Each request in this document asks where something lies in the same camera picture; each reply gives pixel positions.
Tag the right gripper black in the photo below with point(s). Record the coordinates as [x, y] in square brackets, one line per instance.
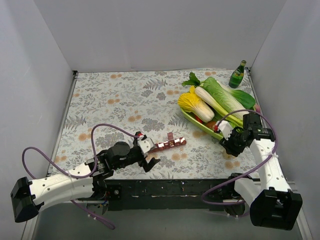
[231, 145]

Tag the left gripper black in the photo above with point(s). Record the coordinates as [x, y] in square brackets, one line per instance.
[142, 157]

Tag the red weekly pill organizer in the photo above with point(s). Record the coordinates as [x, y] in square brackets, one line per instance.
[170, 143]

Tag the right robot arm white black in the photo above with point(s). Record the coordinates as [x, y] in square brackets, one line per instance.
[273, 204]

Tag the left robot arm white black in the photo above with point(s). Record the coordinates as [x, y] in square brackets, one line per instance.
[29, 197]

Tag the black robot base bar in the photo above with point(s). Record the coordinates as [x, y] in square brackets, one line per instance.
[156, 194]

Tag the brown mushroom toy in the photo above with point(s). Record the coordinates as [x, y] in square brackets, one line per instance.
[211, 125]

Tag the green plastic basket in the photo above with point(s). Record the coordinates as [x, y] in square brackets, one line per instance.
[218, 114]

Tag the white daikon radish toy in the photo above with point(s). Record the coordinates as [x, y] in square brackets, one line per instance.
[202, 90]

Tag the green napa cabbage toy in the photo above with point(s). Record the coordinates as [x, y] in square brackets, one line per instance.
[229, 100]

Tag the pink radish toy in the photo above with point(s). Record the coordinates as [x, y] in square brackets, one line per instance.
[257, 108]

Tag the yellow napa cabbage toy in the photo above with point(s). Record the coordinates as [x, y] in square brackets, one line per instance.
[191, 103]

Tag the green glass bottle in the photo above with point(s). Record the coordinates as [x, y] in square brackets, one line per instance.
[237, 75]

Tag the floral tablecloth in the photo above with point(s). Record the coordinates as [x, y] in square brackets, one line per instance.
[108, 106]

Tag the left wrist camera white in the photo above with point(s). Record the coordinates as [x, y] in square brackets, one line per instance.
[146, 144]

